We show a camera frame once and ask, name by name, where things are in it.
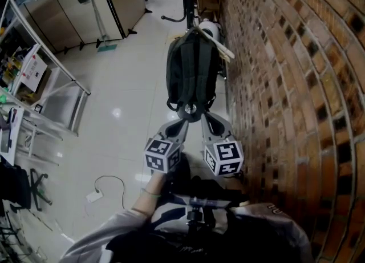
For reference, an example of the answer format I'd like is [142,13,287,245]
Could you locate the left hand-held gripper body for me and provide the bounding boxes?
[144,119,189,174]

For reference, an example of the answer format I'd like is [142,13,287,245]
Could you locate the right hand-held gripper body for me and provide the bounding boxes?
[201,112,244,176]

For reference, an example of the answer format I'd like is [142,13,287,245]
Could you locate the dark green backpack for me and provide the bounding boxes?
[165,29,220,112]

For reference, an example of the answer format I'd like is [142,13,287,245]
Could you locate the person's right forearm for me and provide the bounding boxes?
[225,175,313,263]

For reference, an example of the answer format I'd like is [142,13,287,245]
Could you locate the person's left forearm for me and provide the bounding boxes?
[59,172,169,263]

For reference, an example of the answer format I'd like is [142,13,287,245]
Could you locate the person's black trousers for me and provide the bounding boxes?
[168,153,249,204]

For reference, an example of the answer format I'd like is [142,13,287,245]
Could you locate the person's shoe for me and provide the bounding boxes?
[232,196,252,208]

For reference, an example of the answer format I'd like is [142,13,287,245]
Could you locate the person's grey jacket torso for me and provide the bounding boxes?
[105,207,237,263]

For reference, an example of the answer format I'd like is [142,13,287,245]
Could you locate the white power strip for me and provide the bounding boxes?
[86,191,103,203]

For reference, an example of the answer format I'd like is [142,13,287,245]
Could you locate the light wooden planks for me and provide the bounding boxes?
[193,26,236,64]

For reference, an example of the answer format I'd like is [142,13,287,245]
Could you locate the green flat mop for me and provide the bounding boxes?
[90,0,118,53]

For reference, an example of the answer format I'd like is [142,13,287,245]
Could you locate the black office chair base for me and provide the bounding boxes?
[28,168,54,211]

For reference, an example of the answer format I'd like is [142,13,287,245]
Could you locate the white round appliance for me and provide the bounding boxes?
[198,19,223,43]

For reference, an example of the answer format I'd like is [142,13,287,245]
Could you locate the white paper board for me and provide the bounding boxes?
[0,107,25,165]

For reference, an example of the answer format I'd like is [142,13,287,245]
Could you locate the white sign with red mark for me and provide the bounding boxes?
[19,44,48,93]

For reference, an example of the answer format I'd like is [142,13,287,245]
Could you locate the black tablet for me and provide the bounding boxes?
[0,129,14,154]

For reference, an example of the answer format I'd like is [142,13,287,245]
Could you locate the beige folding room divider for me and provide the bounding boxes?
[21,0,128,54]

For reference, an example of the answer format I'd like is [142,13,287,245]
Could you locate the pile of colourful shelf items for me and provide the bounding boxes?
[0,27,32,84]

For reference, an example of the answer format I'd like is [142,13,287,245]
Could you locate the green wrist bracelet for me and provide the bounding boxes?
[141,188,162,199]

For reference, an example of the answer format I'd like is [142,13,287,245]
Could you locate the black chest camera mount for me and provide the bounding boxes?
[171,195,232,232]

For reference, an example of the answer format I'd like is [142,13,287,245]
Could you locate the black power cable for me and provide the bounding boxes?
[94,174,126,210]

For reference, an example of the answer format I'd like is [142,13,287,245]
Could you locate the black tangled cables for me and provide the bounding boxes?
[216,62,229,80]

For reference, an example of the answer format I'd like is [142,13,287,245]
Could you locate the grey metal shelf frame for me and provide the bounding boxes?
[0,0,92,167]

